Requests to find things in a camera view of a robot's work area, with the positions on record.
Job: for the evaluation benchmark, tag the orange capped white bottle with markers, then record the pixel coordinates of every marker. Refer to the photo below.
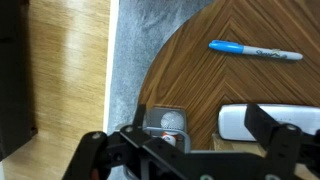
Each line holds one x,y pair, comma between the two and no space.
170,138

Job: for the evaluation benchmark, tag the grey mesh pen holder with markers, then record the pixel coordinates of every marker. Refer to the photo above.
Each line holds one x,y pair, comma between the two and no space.
166,116

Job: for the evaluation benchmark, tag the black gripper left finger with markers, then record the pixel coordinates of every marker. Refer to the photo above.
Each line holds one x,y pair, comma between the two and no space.
100,151

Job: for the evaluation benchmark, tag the white dimpled ball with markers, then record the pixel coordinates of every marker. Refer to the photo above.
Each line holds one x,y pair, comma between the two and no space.
172,121

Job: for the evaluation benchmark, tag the blue capped grey marker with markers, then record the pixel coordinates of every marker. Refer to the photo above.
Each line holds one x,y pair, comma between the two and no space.
253,50

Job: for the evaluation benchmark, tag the dark wooden cabinet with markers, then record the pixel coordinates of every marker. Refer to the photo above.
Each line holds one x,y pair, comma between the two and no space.
13,76

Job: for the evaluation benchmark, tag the grey carpet rug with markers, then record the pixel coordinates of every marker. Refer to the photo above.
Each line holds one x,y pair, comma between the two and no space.
136,50

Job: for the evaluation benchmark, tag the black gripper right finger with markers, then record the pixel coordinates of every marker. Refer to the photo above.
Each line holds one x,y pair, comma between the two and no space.
283,140

